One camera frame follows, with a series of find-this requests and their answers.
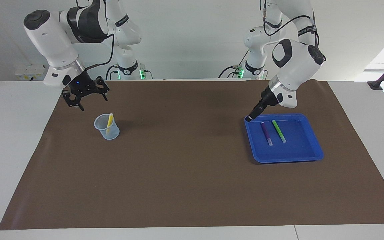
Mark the translucent plastic cup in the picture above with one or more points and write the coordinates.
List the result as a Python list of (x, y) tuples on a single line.
[(112, 133)]

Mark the green marker pen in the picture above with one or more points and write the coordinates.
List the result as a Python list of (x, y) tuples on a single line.
[(278, 131)]

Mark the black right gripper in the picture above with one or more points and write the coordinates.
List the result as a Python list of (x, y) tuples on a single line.
[(80, 85)]

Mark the brown table mat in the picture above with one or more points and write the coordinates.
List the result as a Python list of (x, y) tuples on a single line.
[(192, 166)]

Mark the purple marker pen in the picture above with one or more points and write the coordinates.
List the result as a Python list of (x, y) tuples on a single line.
[(266, 131)]

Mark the blue plastic tray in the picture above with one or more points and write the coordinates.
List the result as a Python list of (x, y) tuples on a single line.
[(288, 151)]

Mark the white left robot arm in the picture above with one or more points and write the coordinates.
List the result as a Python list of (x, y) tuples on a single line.
[(295, 66)]

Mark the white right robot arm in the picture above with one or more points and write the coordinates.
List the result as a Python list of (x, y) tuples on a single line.
[(52, 40)]

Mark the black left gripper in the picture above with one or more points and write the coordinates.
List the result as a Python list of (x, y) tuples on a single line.
[(267, 99)]

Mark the yellow marker pen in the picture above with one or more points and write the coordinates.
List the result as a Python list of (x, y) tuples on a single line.
[(110, 120)]

